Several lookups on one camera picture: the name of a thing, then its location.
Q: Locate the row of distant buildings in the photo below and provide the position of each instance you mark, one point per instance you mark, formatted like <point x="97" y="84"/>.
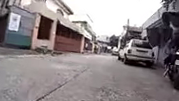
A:
<point x="90" y="31"/>

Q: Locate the grey concrete road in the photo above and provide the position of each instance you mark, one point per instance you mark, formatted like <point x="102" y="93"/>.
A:
<point x="89" y="83"/>

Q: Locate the white car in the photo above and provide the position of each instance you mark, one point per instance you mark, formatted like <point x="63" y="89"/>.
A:
<point x="138" y="51"/>

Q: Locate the beige building with brown gate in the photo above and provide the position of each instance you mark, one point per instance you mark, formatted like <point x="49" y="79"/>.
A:
<point x="35" y="15"/>

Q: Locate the grey building with awning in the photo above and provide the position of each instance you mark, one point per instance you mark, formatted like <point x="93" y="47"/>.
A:
<point x="158" y="27"/>

